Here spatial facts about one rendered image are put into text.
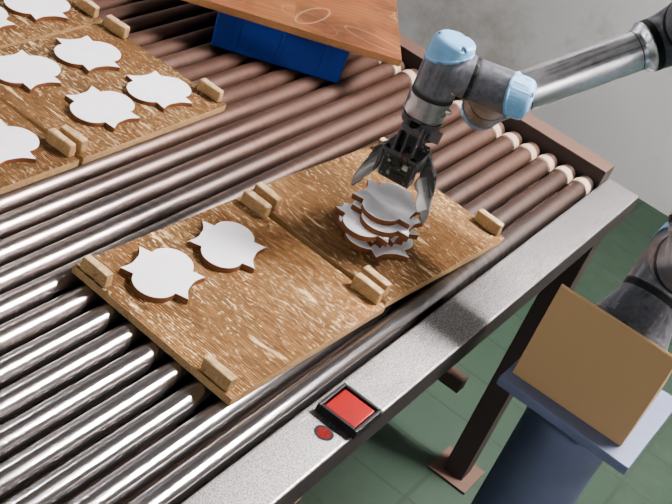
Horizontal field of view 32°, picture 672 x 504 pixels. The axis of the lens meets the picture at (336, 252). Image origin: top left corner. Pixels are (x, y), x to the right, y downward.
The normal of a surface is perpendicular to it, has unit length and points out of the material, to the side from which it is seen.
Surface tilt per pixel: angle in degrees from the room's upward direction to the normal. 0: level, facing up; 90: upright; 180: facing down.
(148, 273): 0
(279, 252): 0
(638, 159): 90
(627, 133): 90
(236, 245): 0
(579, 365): 90
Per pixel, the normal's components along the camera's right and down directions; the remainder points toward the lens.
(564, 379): -0.53, 0.34
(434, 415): 0.32, -0.77
